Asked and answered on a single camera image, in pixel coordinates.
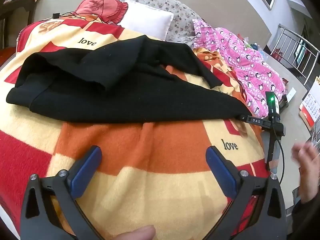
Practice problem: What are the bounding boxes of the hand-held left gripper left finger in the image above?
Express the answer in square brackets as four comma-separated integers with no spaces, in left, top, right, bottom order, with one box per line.
[20,145,103,240]

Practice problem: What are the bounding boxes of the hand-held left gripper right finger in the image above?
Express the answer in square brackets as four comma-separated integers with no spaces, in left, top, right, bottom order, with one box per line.
[205,146,288,240]

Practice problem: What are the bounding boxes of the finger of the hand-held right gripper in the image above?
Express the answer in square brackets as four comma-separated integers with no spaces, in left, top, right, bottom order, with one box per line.
[236,114,272,127]

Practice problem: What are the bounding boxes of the black pants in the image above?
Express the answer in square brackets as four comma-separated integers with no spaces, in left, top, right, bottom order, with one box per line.
[6,35,253,124]

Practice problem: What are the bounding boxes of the person's right forearm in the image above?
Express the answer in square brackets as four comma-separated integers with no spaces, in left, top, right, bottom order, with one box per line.
[291,196,320,240]

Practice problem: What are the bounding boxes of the person's right hand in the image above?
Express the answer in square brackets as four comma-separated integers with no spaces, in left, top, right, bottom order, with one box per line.
[291,141,320,204]

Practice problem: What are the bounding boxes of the person's left hand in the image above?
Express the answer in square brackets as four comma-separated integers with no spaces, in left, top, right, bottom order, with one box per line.
[117,225,156,240]

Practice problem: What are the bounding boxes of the red and white calendar board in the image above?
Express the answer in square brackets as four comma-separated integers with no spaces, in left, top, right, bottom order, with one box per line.
[299,76,320,132]

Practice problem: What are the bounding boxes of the pink printed cloth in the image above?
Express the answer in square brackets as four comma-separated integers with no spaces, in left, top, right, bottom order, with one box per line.
[191,19,287,119]

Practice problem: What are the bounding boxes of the metal stair railing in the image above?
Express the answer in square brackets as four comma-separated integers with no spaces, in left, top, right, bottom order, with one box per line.
[266,24,320,87]

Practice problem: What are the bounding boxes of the orange red printed blanket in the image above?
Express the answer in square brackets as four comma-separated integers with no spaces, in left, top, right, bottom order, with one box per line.
[0,19,272,240]

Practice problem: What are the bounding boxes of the grey floral quilt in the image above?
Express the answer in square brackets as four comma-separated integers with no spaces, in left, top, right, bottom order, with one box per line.
[114,0,208,49]

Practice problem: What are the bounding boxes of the white pillow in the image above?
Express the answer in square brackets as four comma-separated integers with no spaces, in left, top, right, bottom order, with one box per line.
[117,0,175,42]

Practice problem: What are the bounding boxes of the red ruffled pillow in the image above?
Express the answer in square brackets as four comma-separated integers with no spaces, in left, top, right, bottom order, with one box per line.
[75,0,129,25]

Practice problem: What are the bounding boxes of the dark wooden furniture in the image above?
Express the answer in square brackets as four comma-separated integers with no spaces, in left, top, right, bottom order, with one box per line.
[0,0,38,50]

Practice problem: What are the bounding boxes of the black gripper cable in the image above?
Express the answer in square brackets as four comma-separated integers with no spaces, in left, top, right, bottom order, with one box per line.
[272,120,286,182]

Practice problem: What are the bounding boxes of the thin black cable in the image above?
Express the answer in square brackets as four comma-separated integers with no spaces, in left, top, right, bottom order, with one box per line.
[59,0,118,23]

